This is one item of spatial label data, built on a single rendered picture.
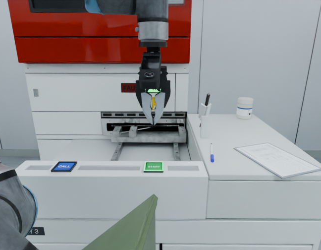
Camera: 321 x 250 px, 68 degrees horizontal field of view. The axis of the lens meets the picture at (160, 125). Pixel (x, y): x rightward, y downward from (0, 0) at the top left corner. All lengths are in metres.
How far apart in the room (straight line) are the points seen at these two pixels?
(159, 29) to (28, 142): 2.88
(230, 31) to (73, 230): 2.42
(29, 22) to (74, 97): 0.38
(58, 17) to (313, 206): 1.20
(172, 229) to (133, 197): 0.16
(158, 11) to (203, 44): 2.13
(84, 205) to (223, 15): 2.39
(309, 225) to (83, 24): 1.14
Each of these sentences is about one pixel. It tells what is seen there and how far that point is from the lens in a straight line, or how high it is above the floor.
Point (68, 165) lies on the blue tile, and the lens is 0.75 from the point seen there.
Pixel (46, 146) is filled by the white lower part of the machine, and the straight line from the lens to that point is 1.44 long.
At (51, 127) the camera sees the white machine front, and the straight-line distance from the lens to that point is 1.39.
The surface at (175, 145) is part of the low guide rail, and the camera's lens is 1.14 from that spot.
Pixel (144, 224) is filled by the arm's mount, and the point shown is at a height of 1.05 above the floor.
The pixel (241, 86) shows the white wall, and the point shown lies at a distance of 2.85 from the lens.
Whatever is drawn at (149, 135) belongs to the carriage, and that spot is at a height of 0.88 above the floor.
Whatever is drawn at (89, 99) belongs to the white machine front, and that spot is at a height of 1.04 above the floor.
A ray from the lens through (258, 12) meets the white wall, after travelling 2.87.
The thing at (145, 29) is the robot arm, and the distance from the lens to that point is 0.60.
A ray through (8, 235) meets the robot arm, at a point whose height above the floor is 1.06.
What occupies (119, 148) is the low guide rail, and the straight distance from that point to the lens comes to 1.12.
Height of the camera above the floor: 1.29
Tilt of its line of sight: 18 degrees down
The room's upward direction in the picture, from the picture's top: straight up
